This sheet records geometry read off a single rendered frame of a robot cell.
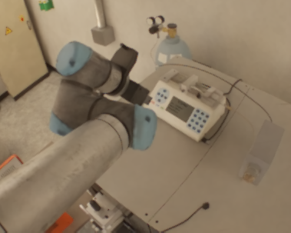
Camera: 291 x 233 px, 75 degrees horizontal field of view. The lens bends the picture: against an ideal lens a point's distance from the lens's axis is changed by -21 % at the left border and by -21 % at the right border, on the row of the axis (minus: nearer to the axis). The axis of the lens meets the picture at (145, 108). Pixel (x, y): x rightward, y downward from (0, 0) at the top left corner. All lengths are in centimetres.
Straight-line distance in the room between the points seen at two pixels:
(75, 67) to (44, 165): 24
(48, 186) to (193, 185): 48
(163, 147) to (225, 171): 21
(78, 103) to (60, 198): 23
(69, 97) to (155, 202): 36
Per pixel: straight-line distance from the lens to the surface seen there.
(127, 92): 56
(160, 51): 134
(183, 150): 72
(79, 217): 149
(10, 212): 22
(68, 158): 27
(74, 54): 45
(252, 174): 60
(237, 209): 65
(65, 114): 45
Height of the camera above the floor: 203
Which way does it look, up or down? 44 degrees down
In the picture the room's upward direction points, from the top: 8 degrees counter-clockwise
